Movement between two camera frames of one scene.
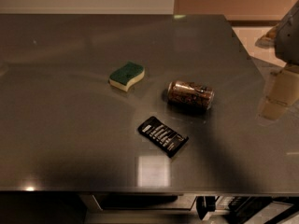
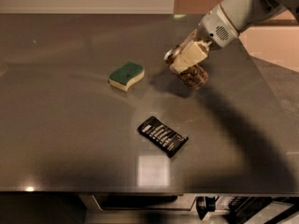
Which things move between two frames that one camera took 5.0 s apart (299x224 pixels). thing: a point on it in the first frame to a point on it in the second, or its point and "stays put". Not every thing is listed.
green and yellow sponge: (126, 75) stays put
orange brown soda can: (190, 95) to (194, 76)
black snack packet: (165, 138) stays put
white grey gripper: (288, 40) to (215, 31)
